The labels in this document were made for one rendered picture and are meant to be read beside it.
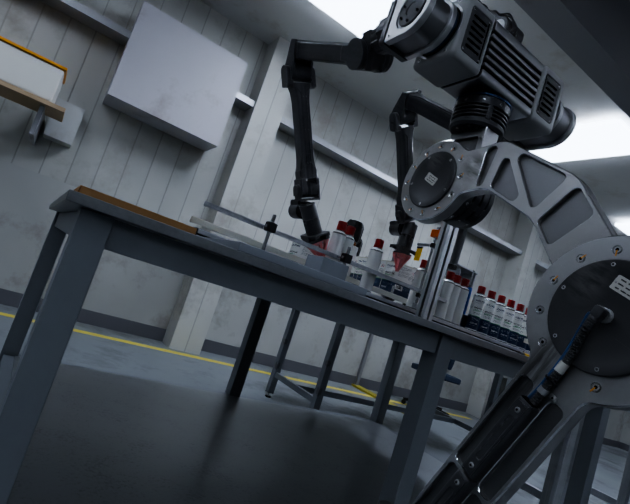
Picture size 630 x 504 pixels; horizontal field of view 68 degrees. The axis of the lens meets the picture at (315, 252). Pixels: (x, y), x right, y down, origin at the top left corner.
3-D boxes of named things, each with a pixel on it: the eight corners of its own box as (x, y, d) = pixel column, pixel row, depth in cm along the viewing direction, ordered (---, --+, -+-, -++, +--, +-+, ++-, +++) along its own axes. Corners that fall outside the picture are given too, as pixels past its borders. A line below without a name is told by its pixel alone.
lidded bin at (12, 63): (52, 114, 361) (65, 82, 364) (53, 103, 327) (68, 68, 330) (-21, 82, 337) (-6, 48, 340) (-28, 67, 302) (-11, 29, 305)
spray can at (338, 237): (327, 277, 166) (344, 224, 168) (335, 279, 162) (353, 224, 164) (315, 273, 163) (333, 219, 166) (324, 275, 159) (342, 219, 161)
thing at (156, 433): (366, 455, 285) (403, 329, 294) (564, 600, 178) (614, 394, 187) (-21, 403, 182) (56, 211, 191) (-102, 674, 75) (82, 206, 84)
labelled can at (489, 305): (479, 334, 212) (491, 292, 214) (488, 337, 207) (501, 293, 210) (472, 332, 209) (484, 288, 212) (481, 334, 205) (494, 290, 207)
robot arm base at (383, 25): (381, 42, 106) (397, -4, 108) (361, 53, 113) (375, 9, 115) (408, 62, 111) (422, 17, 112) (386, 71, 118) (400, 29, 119)
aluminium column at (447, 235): (421, 324, 172) (470, 157, 180) (429, 326, 168) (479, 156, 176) (412, 321, 170) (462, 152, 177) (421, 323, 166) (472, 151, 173)
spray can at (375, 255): (365, 292, 177) (381, 241, 179) (373, 294, 172) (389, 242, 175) (354, 288, 174) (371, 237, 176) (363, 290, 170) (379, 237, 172)
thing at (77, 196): (404, 329, 298) (404, 326, 299) (626, 397, 186) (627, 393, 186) (48, 208, 192) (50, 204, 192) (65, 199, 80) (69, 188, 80)
